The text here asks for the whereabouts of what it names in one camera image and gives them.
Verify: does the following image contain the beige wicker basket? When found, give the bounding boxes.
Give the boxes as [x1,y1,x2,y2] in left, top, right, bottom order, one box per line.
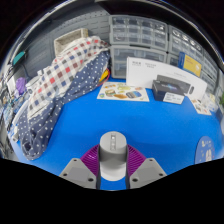
[53,27,90,56]

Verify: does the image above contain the clear plastic storage box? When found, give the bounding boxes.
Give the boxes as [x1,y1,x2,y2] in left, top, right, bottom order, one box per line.
[199,92,218,105]

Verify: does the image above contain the printed sticker sheet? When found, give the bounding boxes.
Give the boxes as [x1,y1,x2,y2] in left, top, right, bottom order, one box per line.
[190,97,213,116]
[96,81,150,102]

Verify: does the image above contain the red blue checkered cloth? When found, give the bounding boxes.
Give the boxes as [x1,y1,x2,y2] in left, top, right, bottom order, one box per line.
[26,35,111,119]

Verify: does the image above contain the teal wall holder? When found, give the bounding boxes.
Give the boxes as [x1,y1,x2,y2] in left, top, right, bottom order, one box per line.
[11,50,27,67]

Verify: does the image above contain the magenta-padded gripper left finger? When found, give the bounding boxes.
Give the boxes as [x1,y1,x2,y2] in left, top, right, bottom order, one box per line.
[59,144,102,191]

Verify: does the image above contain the grey computer mouse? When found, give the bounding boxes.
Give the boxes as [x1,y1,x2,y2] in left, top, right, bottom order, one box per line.
[98,131,129,183]

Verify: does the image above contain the navy polka dot cloth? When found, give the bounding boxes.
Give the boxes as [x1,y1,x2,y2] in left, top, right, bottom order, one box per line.
[16,49,112,162]

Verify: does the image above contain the long white keyboard box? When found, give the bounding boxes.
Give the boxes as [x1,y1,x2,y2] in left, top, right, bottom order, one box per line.
[125,56,208,101]

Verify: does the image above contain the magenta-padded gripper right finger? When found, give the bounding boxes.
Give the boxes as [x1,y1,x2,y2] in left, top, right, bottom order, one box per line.
[125,144,168,190]

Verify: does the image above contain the small black box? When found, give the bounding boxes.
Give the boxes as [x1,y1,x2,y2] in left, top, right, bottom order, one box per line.
[151,79,187,105]

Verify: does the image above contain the small yellow red object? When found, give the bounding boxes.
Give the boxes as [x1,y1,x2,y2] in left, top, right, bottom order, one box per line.
[98,68,111,87]

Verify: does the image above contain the small purple object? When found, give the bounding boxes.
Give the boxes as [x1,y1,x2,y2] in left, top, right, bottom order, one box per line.
[15,76,27,97]

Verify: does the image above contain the round blue printed mouse pad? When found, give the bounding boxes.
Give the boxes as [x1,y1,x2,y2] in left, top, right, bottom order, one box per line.
[194,135,217,165]

